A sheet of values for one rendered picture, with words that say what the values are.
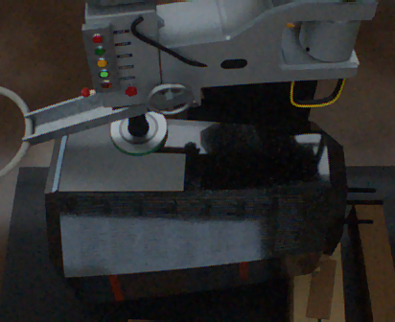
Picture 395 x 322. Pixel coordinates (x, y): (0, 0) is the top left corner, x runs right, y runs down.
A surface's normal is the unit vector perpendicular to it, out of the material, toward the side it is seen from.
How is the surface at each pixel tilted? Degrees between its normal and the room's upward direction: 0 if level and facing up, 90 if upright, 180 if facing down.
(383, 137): 0
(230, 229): 45
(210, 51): 90
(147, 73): 90
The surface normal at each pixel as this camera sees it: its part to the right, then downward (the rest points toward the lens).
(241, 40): 0.11, 0.84
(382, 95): 0.00, -0.53
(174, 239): 0.01, 0.22
